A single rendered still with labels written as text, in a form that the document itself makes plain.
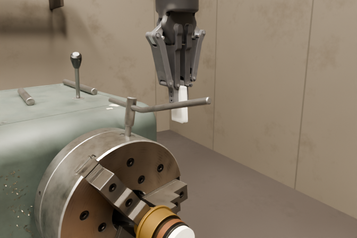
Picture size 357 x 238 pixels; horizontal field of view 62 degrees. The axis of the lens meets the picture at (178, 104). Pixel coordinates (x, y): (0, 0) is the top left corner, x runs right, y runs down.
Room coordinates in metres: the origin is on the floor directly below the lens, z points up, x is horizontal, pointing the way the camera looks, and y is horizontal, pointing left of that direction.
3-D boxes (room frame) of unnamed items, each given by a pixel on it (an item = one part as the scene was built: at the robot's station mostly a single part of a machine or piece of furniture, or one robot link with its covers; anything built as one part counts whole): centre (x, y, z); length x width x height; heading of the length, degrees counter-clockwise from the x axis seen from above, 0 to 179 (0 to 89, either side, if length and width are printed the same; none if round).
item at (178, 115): (0.55, 0.00, 1.33); 0.03 x 0.01 x 0.07; 45
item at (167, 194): (0.62, 0.02, 1.09); 0.12 x 0.11 x 0.05; 134
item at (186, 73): (0.55, -0.01, 1.41); 0.04 x 0.01 x 0.11; 45
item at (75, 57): (0.85, 0.29, 1.38); 0.04 x 0.03 x 0.05; 44
